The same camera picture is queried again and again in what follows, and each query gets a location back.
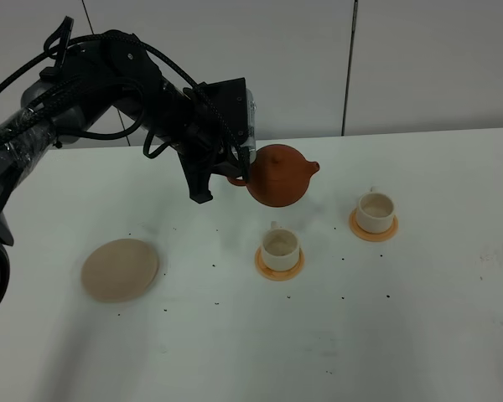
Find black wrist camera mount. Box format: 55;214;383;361
199;77;257;163

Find far orange saucer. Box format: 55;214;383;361
349;209;399;242

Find near orange saucer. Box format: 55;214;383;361
254;248;305;281

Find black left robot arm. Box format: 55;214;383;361
0;19;256;303

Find brown clay teapot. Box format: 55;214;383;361
227;144;320;208

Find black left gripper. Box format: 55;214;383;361
121;77;250;204

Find beige round teapot coaster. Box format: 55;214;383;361
80;239;159;302

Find white teacup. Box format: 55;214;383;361
260;221;301;272
355;187;395;234

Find orange saucer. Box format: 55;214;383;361
349;209;399;242
254;248;305;281

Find near white teacup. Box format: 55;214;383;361
260;221;301;272

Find far white teacup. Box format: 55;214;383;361
355;187;395;234

